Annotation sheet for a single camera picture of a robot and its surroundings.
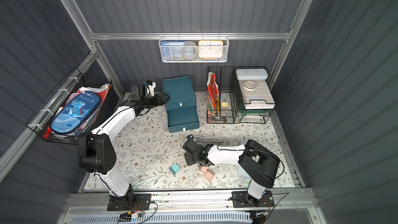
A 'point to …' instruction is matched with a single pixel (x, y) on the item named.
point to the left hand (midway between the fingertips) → (167, 98)
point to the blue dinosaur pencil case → (75, 112)
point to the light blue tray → (241, 172)
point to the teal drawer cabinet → (183, 112)
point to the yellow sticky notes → (224, 104)
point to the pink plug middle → (204, 168)
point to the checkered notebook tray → (256, 94)
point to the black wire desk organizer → (240, 95)
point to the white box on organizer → (252, 74)
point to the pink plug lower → (209, 174)
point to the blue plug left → (174, 168)
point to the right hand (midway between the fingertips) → (192, 154)
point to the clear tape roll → (249, 85)
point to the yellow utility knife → (217, 106)
